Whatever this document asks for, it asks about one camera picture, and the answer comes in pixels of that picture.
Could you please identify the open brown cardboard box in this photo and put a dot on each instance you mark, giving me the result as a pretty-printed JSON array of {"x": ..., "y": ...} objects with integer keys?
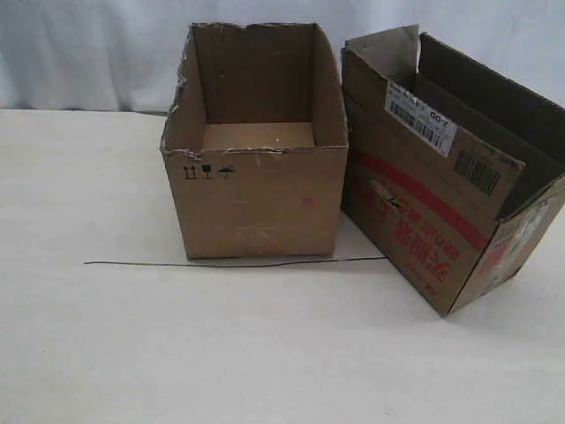
[{"x": 255, "y": 142}]

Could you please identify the printed cardboard box with flaps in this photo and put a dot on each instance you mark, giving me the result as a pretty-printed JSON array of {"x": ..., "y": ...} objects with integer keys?
[{"x": 455, "y": 172}]

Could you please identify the thin black line marker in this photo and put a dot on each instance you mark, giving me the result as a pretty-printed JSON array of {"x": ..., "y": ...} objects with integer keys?
[{"x": 234, "y": 265}]

